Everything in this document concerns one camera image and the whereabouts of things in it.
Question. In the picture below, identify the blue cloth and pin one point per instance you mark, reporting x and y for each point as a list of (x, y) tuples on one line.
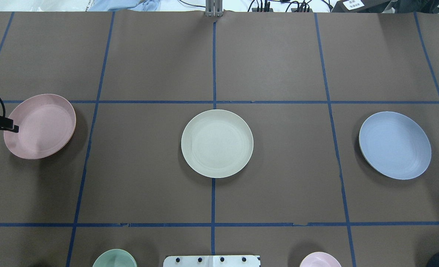
[(117, 5)]

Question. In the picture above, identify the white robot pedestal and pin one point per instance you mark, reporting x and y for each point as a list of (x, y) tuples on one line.
[(213, 261)]

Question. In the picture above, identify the pink plate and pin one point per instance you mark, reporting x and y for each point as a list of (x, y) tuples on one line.
[(46, 124)]

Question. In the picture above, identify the pink bowl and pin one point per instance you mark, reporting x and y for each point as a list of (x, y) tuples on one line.
[(319, 259)]

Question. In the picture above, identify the aluminium frame post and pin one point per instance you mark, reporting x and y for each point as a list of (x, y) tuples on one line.
[(214, 8)]

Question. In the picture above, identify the cream plate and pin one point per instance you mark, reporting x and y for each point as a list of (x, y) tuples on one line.
[(217, 143)]

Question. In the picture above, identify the blue plate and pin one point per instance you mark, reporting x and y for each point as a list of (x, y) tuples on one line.
[(395, 145)]

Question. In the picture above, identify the green bowl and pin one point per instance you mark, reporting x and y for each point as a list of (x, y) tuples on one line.
[(115, 258)]

